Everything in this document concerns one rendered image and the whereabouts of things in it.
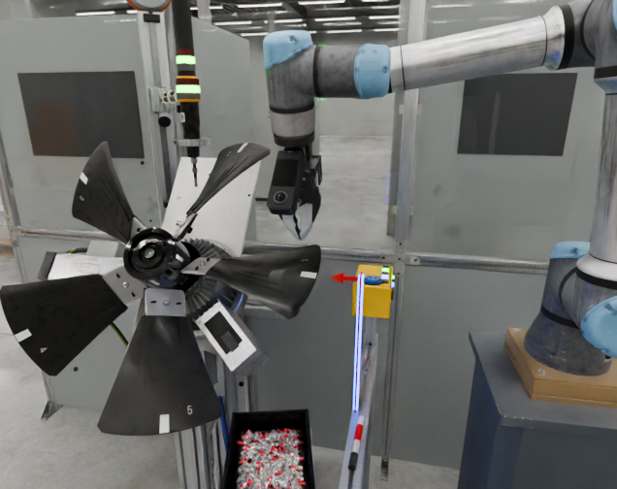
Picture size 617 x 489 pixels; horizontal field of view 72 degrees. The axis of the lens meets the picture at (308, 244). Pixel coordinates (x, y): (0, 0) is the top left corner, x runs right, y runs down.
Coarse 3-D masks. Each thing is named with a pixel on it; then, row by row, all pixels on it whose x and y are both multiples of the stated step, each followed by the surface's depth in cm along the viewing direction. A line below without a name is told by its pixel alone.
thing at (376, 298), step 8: (360, 272) 119; (368, 272) 119; (376, 272) 119; (392, 272) 120; (352, 288) 111; (368, 288) 110; (376, 288) 110; (384, 288) 109; (352, 296) 112; (368, 296) 111; (376, 296) 110; (384, 296) 110; (352, 304) 112; (368, 304) 111; (376, 304) 111; (384, 304) 110; (352, 312) 113; (368, 312) 112; (376, 312) 112; (384, 312) 111
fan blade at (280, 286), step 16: (256, 256) 96; (272, 256) 95; (288, 256) 94; (304, 256) 93; (320, 256) 92; (208, 272) 89; (224, 272) 88; (240, 272) 88; (256, 272) 88; (272, 272) 88; (288, 272) 88; (240, 288) 84; (256, 288) 84; (272, 288) 84; (288, 288) 84; (304, 288) 84; (272, 304) 81; (288, 304) 81; (304, 304) 81
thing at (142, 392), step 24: (144, 336) 85; (168, 336) 88; (192, 336) 91; (144, 360) 83; (168, 360) 86; (192, 360) 88; (120, 384) 80; (144, 384) 82; (168, 384) 83; (192, 384) 86; (120, 408) 79; (144, 408) 80; (168, 408) 82; (216, 408) 86; (120, 432) 78; (144, 432) 79; (168, 432) 80
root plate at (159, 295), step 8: (152, 288) 91; (160, 288) 92; (152, 296) 90; (160, 296) 91; (168, 296) 92; (176, 296) 94; (184, 296) 95; (152, 304) 89; (160, 304) 90; (184, 304) 94; (152, 312) 89; (160, 312) 90; (168, 312) 91; (176, 312) 92; (184, 312) 93
